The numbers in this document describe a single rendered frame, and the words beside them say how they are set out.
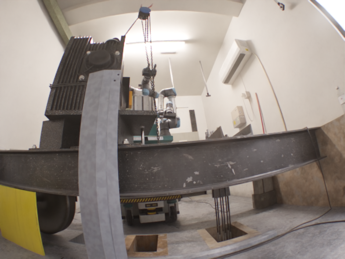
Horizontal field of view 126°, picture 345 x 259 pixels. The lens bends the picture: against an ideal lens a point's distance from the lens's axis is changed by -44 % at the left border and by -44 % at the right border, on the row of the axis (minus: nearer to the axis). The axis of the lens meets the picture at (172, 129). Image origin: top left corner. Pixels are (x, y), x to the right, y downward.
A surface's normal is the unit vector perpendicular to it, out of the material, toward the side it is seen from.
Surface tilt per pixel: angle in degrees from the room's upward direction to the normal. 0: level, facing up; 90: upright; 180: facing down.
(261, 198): 90
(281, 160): 90
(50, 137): 90
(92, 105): 90
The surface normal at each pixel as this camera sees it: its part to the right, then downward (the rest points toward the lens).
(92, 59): 0.28, -0.32
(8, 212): 0.06, -0.32
